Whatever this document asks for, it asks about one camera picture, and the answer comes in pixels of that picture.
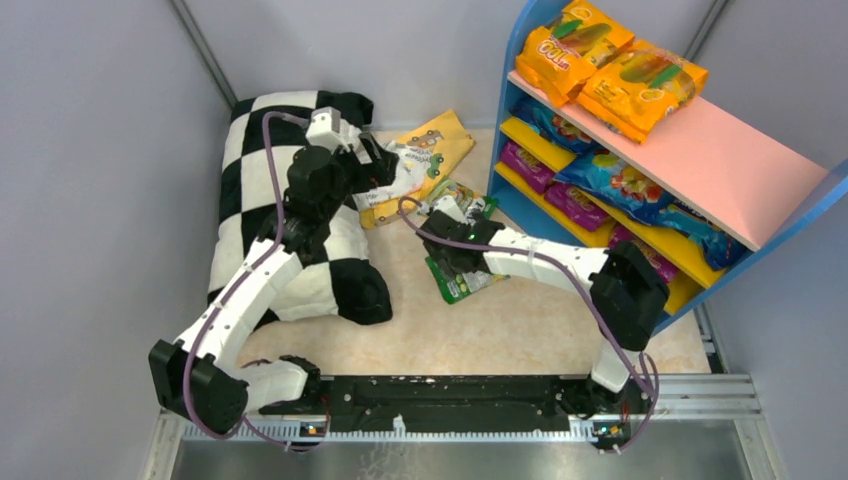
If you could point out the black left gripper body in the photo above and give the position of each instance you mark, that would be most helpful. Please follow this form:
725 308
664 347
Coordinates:
374 163

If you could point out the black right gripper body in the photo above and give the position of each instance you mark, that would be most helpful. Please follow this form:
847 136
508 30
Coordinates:
448 221

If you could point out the purple candy bag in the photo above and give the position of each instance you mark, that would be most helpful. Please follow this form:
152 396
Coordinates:
665 269
576 206
536 174

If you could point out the orange candy bag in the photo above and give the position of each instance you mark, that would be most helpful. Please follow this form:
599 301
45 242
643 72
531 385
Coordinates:
558 58

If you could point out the orange candy bag floor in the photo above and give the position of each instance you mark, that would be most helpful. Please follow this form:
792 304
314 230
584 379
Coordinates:
641 86

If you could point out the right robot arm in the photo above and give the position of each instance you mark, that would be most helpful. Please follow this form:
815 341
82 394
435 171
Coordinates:
622 291

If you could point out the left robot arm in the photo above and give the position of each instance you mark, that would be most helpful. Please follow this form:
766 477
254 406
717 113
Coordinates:
197 375

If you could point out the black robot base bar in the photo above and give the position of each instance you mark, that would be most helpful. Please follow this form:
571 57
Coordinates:
461 404

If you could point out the green yellow candy bag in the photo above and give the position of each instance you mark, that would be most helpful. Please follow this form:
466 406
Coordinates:
476 205

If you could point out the blue candy bag upper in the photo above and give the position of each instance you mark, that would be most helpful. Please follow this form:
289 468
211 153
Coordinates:
552 126

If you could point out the blue candy bag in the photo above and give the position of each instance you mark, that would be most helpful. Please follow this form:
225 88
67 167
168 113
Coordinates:
609 178
720 250
552 126

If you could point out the blue candy bag middle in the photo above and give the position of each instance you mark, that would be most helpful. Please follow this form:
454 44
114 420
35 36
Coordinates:
609 178

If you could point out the blue yellow pink shelf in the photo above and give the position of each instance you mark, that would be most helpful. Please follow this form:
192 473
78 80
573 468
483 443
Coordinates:
707 161

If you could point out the blue candy bag right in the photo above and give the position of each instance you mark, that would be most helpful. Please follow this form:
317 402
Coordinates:
720 250

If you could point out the yellow white printed cloth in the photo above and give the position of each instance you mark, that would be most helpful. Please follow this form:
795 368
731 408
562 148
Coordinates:
427 156

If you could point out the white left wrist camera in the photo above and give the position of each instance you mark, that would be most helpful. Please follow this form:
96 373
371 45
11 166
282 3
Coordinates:
328 129

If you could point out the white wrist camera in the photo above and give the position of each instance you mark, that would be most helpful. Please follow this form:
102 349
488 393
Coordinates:
328 129
449 206

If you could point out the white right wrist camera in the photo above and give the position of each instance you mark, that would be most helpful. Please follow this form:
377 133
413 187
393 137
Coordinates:
449 206

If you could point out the grey aluminium rail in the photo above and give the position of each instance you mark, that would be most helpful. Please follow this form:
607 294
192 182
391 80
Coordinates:
705 398

